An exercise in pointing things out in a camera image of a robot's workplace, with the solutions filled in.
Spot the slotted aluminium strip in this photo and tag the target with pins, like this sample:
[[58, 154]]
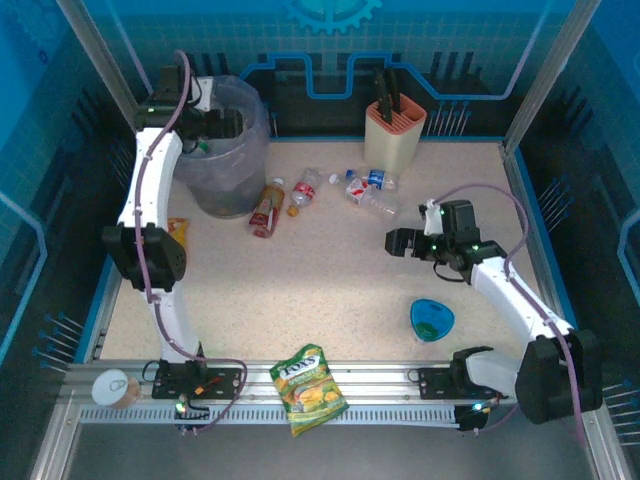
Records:
[[380, 416]]

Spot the grey bin with plastic liner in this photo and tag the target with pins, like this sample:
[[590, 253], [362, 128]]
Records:
[[230, 175]]

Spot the tin can with pull tab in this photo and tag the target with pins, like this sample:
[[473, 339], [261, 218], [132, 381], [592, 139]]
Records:
[[112, 387]]

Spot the aluminium frame post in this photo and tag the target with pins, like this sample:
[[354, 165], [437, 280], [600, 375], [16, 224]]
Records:
[[100, 65], [555, 65]]

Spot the beige knife block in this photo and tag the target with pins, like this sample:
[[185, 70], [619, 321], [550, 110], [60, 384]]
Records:
[[392, 145]]

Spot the clear bottle blue label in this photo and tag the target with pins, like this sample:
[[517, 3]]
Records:
[[376, 177]]

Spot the clear bottle green cap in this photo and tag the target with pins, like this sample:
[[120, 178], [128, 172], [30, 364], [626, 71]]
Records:
[[202, 146]]

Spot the clear bottle orange cap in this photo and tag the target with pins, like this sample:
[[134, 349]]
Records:
[[303, 192]]

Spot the aluminium frame rail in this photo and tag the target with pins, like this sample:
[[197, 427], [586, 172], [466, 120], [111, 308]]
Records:
[[375, 380]]

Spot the green candy bag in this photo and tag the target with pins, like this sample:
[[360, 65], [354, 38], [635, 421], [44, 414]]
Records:
[[307, 390]]

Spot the clear bottle red white label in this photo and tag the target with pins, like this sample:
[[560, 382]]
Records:
[[357, 191]]

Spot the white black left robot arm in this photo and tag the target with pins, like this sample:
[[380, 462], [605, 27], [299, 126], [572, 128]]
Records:
[[150, 175]]

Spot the blue triangular plastic container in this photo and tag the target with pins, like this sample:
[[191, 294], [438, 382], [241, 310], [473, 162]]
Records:
[[432, 320]]

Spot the yellow snack packet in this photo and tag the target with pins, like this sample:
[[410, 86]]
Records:
[[179, 227]]

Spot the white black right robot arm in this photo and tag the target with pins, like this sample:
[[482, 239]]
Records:
[[515, 295]]

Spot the amber tea bottle red label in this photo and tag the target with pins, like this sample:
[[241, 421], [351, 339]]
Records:
[[267, 210]]

